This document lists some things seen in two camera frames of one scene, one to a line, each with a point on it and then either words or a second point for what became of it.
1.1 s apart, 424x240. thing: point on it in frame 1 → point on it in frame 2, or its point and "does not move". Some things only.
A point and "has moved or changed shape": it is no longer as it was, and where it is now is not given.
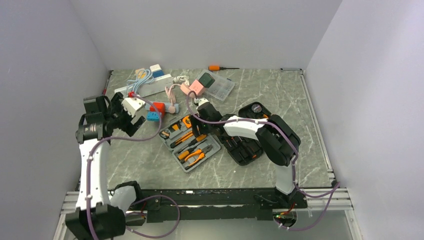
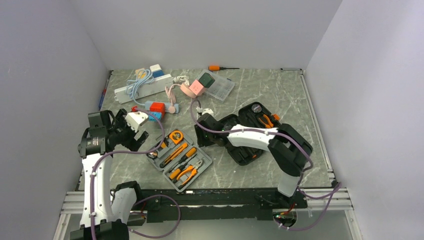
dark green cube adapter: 206,80 does not move
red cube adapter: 160,107 does not move
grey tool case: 188,149 has moved or changed shape
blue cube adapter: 153,116 does not move
